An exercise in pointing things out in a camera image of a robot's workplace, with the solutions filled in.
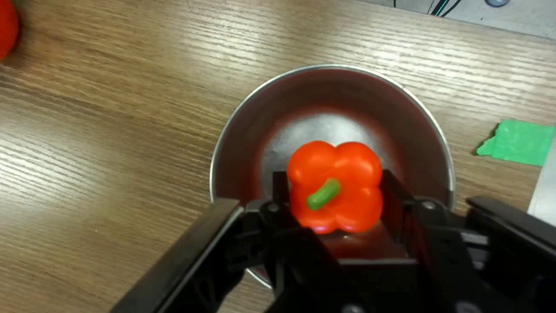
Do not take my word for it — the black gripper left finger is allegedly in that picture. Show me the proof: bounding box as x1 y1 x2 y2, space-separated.
109 170 295 313

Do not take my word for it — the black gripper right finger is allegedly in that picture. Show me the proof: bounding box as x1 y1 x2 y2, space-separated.
378 168 556 313

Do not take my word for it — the red toy bell pepper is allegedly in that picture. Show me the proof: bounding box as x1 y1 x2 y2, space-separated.
285 138 385 236

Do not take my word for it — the round metal pot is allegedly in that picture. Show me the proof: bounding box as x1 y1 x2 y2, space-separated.
206 64 457 290

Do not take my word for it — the small green tape piece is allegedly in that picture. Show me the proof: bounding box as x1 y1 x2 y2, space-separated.
474 117 556 168

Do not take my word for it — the orange-red toy vegetable green stem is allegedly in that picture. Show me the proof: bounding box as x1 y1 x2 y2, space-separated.
0 0 22 62

